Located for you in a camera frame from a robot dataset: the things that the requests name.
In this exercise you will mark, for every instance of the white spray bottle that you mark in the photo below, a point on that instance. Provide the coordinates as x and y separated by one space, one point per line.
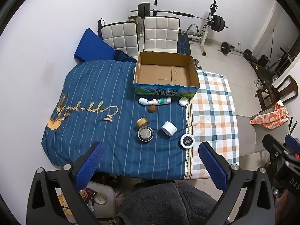
160 101

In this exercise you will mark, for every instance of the black bench pad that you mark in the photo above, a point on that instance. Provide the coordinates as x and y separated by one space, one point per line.
183 44

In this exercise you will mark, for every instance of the person's right hand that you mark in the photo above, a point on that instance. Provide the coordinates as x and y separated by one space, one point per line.
282 206

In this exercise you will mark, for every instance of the short barbell with black plates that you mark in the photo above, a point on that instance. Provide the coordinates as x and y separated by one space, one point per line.
226 47

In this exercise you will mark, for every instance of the white cylindrical jar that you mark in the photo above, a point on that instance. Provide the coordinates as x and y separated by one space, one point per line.
169 129

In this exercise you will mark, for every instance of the metal dumbbell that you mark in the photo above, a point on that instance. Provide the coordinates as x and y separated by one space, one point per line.
196 61
199 67

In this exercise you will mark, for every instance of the pair of white shoes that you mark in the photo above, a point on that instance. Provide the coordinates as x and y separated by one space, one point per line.
259 83

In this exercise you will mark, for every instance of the white earbuds case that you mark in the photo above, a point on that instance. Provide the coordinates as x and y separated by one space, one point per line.
183 102

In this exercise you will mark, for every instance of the small white cylindrical cap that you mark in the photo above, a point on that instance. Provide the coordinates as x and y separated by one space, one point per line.
142 100

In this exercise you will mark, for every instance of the blue foam mat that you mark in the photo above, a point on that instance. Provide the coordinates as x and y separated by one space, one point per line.
92 45

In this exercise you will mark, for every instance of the cardboard box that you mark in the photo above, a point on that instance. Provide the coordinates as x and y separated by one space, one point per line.
164 75

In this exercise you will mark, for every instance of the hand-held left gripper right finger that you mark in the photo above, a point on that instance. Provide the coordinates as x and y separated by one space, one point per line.
213 166

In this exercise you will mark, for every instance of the blue striped blanket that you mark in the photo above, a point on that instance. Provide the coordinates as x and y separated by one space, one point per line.
98 126

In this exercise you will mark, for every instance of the checkered bed sheet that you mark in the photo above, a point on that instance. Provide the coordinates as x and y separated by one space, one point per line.
213 112

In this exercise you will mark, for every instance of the person's dark fleece clothing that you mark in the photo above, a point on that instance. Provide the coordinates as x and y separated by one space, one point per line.
164 204

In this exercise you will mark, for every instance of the clear glass bottle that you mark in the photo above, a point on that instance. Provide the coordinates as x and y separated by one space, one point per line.
62 100

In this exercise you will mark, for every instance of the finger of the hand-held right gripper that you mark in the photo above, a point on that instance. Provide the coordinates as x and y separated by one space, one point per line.
274 146
293 140

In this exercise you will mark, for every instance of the brown walnut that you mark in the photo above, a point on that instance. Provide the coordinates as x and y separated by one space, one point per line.
152 109

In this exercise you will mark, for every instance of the dark blue cloth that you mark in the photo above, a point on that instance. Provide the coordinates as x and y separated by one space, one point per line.
123 56

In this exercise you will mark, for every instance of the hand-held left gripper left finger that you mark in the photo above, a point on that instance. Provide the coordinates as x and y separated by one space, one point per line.
91 164

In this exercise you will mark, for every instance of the dark exercise bench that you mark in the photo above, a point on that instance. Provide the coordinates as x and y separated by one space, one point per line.
264 73

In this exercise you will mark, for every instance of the clear tape roll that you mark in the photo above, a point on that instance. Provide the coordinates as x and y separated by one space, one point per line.
99 199

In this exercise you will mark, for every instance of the white quilted chair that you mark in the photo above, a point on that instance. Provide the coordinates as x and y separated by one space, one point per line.
160 34
121 36

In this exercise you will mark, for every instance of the dark wooden chair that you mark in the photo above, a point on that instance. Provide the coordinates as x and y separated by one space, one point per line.
284 86

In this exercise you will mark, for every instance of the long barbell with black plates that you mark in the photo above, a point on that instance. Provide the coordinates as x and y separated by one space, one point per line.
182 14

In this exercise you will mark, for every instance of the grey upholstered chair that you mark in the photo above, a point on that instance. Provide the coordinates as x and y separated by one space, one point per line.
246 133

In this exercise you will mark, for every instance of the white jar with black lid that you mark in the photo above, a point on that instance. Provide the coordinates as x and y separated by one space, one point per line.
187 141

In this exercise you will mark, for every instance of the metal tin with perforated lid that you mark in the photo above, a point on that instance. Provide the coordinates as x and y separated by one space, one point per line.
145 134

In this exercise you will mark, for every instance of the orange patterned cloth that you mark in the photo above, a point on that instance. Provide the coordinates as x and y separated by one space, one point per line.
271 117

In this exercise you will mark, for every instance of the small black box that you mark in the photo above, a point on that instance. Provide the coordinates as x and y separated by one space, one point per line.
262 60

